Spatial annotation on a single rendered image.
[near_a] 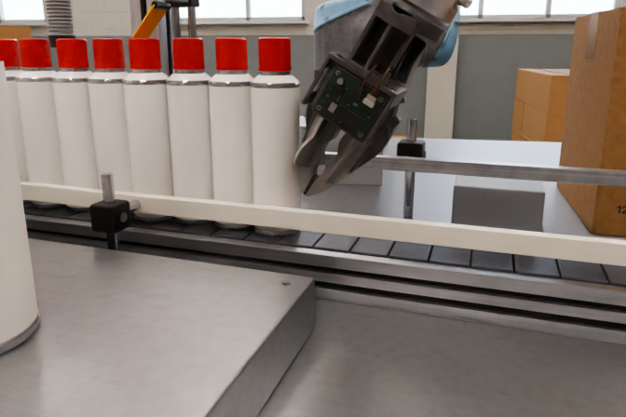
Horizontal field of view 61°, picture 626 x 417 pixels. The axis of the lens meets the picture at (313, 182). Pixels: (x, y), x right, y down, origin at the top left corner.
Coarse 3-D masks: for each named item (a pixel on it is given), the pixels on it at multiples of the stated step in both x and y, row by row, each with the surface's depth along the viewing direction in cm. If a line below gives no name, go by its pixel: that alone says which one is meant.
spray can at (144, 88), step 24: (144, 48) 58; (144, 72) 59; (144, 96) 58; (144, 120) 59; (168, 120) 60; (144, 144) 59; (168, 144) 61; (144, 168) 60; (168, 168) 61; (144, 192) 61; (168, 192) 62; (144, 216) 62; (168, 216) 62
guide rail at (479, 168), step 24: (384, 168) 57; (408, 168) 56; (432, 168) 56; (456, 168) 55; (480, 168) 54; (504, 168) 53; (528, 168) 53; (552, 168) 52; (576, 168) 52; (600, 168) 52
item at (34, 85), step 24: (24, 48) 63; (48, 48) 64; (24, 72) 63; (48, 72) 64; (24, 96) 63; (48, 96) 64; (24, 120) 64; (48, 120) 64; (24, 144) 65; (48, 144) 65; (48, 168) 66
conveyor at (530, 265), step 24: (48, 216) 64; (72, 216) 64; (264, 240) 56; (288, 240) 56; (312, 240) 56; (336, 240) 56; (360, 240) 56; (384, 240) 56; (456, 264) 50; (480, 264) 50; (504, 264) 50; (528, 264) 50; (552, 264) 50; (576, 264) 50; (600, 264) 50
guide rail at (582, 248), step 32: (32, 192) 64; (64, 192) 63; (96, 192) 61; (128, 192) 61; (256, 224) 56; (288, 224) 55; (320, 224) 53; (352, 224) 52; (384, 224) 51; (416, 224) 50; (448, 224) 50; (544, 256) 47; (576, 256) 46; (608, 256) 46
